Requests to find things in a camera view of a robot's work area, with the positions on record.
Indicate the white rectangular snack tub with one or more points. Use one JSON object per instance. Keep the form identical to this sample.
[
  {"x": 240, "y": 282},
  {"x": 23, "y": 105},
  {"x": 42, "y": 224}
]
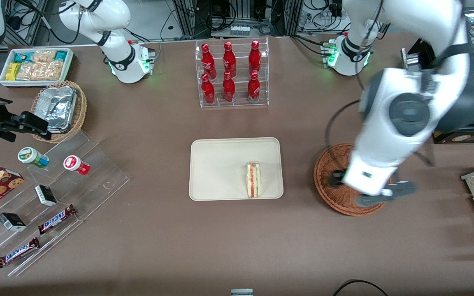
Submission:
[{"x": 35, "y": 84}]

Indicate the tan wicker basket with foil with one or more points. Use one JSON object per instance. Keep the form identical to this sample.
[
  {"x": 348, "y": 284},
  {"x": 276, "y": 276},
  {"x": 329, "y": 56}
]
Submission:
[{"x": 81, "y": 111}]

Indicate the black food warmer machine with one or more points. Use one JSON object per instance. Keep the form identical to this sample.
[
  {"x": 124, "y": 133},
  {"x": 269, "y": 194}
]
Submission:
[{"x": 467, "y": 137}]

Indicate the small grey object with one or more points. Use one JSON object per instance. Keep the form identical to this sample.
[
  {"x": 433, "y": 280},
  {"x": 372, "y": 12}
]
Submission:
[{"x": 242, "y": 292}]

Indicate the green lidded cup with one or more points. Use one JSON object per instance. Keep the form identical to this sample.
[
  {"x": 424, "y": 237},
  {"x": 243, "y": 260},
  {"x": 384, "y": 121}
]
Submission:
[{"x": 31, "y": 156}]

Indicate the yellow snack packet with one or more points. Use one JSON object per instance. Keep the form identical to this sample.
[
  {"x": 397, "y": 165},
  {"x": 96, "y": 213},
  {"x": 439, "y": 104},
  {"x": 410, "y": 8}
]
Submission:
[{"x": 12, "y": 72}]

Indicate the white power strip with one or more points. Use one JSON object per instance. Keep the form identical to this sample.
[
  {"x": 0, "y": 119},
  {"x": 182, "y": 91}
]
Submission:
[{"x": 240, "y": 29}]

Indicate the clear acrylic bottle rack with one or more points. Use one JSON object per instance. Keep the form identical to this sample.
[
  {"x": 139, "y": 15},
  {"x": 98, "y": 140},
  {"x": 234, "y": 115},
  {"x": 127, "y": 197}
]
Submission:
[{"x": 241, "y": 102}]

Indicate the red soda bottle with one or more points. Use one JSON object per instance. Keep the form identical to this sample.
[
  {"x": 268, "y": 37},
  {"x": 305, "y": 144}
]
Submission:
[
  {"x": 229, "y": 61},
  {"x": 254, "y": 59},
  {"x": 207, "y": 61},
  {"x": 208, "y": 90},
  {"x": 254, "y": 88},
  {"x": 228, "y": 88}
]

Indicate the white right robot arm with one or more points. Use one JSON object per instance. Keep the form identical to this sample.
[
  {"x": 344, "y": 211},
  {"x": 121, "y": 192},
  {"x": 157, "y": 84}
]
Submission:
[{"x": 113, "y": 16}]

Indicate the triangular sandwich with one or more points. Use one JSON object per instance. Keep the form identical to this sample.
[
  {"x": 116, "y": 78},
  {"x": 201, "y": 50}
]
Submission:
[{"x": 253, "y": 181}]

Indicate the Snickers chocolate bar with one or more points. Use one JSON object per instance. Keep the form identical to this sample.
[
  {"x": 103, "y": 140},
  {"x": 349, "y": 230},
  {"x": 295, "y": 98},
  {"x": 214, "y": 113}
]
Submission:
[
  {"x": 18, "y": 253},
  {"x": 56, "y": 220}
]

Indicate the beige rectangular tray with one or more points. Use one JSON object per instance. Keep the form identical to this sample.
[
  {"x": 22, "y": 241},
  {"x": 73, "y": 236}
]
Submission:
[{"x": 220, "y": 168}]

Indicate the teal snack packet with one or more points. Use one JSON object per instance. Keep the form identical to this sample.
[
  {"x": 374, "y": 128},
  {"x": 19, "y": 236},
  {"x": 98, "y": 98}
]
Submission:
[
  {"x": 61, "y": 55},
  {"x": 23, "y": 56}
]

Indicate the small black box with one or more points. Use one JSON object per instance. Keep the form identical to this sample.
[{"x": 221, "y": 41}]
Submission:
[
  {"x": 46, "y": 195},
  {"x": 11, "y": 222}
]

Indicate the small rice cracker bag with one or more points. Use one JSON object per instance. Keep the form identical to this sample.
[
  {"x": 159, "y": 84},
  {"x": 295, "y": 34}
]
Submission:
[{"x": 43, "y": 55}]

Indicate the round brown wicker basket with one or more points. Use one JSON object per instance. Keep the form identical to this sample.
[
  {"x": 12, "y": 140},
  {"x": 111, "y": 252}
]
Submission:
[{"x": 327, "y": 197}]

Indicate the large rice cracker bag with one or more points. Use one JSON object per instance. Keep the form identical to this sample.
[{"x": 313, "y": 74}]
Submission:
[{"x": 39, "y": 70}]

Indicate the clear acrylic step display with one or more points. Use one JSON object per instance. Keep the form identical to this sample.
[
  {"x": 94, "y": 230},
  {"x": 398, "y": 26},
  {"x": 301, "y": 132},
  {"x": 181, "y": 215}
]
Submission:
[{"x": 101, "y": 176}]

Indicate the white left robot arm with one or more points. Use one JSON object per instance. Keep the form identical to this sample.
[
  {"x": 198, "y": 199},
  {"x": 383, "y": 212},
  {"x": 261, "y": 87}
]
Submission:
[{"x": 405, "y": 111}]

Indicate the red lidded cup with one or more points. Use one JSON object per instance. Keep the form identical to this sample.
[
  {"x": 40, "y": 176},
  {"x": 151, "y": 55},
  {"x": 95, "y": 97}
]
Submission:
[{"x": 74, "y": 164}]

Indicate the silver foil container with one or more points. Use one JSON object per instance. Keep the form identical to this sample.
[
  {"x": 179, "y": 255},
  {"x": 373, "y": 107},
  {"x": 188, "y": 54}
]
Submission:
[{"x": 60, "y": 109}]

